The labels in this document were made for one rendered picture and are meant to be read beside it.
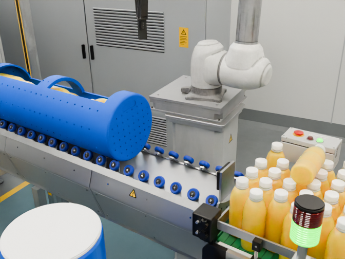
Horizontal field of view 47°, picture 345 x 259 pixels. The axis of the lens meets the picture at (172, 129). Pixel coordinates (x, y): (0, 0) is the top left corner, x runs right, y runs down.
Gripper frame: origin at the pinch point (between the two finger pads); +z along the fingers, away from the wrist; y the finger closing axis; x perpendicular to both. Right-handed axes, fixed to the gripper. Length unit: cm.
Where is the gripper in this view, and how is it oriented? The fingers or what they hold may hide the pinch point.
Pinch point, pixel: (142, 29)
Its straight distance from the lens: 148.6
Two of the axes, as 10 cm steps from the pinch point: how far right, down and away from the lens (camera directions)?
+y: 3.1, 4.0, -8.6
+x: 9.5, -1.4, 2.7
